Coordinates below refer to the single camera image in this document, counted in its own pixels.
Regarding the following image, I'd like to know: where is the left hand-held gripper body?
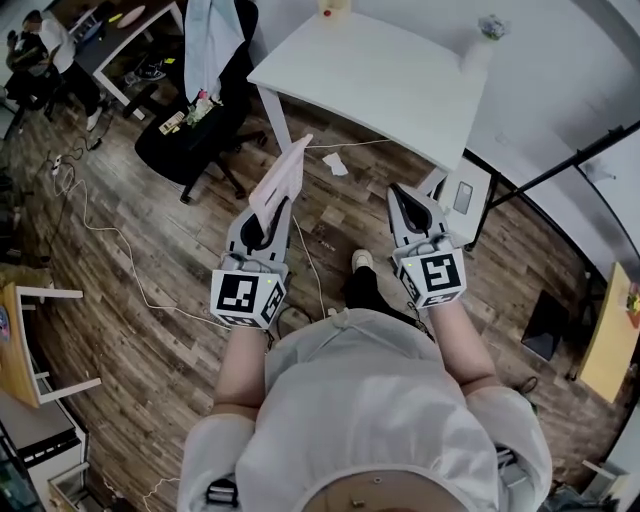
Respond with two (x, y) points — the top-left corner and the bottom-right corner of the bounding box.
(209, 249), (291, 332)

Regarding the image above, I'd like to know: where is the dark top desk white frame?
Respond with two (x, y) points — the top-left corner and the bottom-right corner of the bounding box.
(69, 0), (185, 122)

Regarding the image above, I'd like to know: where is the white crumpled paper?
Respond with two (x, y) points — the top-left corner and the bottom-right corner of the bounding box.
(321, 152), (350, 178)

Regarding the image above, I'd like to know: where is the pink plate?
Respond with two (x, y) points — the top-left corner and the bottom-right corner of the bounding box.
(115, 6), (147, 29)

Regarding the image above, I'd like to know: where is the pale yellow container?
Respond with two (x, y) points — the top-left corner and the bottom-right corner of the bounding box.
(318, 0), (354, 22)

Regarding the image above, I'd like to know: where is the beige head mount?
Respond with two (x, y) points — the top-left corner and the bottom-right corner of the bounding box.
(303, 468), (497, 512)

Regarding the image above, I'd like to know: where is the light blue cloth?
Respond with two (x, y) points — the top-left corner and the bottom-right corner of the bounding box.
(183, 0), (249, 100)

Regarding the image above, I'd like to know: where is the person's left forearm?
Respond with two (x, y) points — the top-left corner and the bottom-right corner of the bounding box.
(213, 325), (275, 417)

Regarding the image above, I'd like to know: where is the white vase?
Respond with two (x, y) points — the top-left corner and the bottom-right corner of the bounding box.
(459, 40), (495, 77)

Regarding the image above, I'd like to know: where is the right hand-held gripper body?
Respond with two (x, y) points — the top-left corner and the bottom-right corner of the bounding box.
(390, 231), (469, 311)

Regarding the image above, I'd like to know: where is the black flat case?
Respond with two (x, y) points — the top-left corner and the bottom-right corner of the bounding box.
(520, 289), (572, 363)

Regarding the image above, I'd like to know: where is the thin white cable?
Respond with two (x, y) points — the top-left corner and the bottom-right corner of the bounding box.
(291, 138), (392, 321)

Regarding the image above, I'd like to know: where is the white floor cable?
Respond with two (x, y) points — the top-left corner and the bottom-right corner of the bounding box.
(53, 162), (234, 332)

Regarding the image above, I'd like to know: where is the pink and white calculator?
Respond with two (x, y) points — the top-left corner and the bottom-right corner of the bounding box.
(247, 133), (315, 230)

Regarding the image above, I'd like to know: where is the person's black trouser leg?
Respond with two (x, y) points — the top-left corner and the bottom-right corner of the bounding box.
(341, 264), (397, 312)

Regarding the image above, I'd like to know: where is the person's white shirt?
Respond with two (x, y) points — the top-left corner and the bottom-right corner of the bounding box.
(176, 306), (554, 512)

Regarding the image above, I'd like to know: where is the black office chair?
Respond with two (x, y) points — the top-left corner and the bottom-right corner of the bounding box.
(122, 0), (267, 205)

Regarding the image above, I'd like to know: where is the person's right forearm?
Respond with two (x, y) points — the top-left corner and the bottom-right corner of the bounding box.
(428, 293), (499, 390)

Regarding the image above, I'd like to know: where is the black strap buckle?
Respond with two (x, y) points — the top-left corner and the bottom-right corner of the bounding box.
(204, 477), (242, 510)

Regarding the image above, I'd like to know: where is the black metal stand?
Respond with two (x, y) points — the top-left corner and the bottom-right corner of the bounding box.
(463, 118), (640, 252)

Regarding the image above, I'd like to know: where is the wooden table white frame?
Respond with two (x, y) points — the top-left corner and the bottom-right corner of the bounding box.
(0, 281), (103, 410)

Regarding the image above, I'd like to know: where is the yellow paper tag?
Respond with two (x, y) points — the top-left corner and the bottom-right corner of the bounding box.
(158, 111), (184, 137)

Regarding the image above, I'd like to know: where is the white flower bouquet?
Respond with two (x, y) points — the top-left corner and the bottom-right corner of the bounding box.
(186, 89), (224, 129)

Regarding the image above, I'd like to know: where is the white phone box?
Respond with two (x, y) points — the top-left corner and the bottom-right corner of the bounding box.
(435, 156), (495, 247)

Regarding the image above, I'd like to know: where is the yellow wooden table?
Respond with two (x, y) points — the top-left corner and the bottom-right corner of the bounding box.
(578, 261), (640, 405)

